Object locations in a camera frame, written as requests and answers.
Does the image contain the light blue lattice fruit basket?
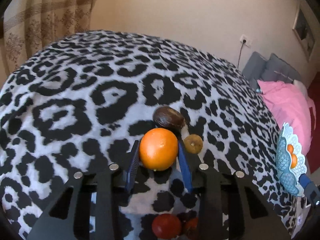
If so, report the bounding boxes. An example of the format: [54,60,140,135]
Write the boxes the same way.
[276,122,308,197]

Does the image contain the brown round fruit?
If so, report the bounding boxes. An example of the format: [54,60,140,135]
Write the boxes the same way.
[183,134,203,154]

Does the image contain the small orange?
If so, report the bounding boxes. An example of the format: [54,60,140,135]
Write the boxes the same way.
[287,144,294,154]
[139,128,178,171]

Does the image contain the small red tomato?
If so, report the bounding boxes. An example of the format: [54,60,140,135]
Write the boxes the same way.
[184,217,199,240]

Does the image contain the large red tomato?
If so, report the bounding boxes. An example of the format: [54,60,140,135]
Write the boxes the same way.
[152,213,182,239]

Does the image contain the dark avocado fruit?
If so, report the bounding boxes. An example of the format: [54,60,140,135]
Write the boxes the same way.
[152,106,185,129]

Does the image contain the leopard print table cloth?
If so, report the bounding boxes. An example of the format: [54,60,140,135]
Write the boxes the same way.
[1,30,297,239]

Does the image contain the pink blanket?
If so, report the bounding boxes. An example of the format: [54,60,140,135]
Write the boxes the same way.
[258,80,316,155]

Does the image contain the white pillow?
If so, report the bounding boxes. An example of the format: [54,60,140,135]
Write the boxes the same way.
[293,80,308,98]

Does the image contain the beige patterned curtain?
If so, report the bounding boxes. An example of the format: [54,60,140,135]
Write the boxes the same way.
[1,0,96,76]

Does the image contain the black power cable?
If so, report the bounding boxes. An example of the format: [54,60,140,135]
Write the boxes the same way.
[237,40,247,69]

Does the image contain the white wall socket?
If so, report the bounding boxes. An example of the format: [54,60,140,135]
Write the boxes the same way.
[240,34,253,48]

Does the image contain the framed wall picture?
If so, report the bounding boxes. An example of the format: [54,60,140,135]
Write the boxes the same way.
[292,7,316,61]

